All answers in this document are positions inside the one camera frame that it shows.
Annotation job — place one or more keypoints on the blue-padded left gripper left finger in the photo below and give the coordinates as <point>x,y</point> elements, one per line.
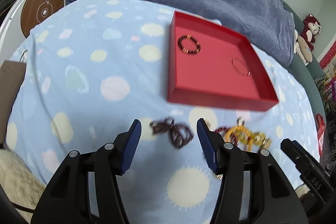
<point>129,145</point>

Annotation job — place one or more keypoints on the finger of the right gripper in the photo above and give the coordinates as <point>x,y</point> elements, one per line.
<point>303,160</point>

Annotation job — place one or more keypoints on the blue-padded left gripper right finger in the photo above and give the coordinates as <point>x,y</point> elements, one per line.
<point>208,141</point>

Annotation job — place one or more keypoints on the purple garnet bead strand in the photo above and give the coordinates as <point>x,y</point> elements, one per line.
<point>180,133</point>

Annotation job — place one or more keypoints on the thin red gold bangle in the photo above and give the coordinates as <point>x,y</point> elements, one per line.
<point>241,67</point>

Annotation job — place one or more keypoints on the red gift bag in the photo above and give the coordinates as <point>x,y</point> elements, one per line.
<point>321,126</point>

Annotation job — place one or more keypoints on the red cardboard tray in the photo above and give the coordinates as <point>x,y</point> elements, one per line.
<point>200,69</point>

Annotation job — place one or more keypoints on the light blue patterned sheet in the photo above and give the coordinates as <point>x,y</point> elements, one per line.
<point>96,66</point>

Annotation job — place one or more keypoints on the cream fluffy rug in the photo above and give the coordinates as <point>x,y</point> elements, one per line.
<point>19,184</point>

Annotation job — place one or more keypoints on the beige plush toy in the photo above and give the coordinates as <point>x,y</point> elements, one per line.
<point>301,49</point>

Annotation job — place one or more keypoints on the brown leather pad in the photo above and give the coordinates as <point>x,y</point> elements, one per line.
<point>12,77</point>

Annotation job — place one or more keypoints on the red monkey plush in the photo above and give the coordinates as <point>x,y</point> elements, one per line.
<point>312,27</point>

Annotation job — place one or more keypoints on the white round wooden-faced device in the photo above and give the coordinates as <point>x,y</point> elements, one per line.
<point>23,16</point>

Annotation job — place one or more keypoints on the green sofa bed frame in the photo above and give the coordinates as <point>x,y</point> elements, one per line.
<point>308,76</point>

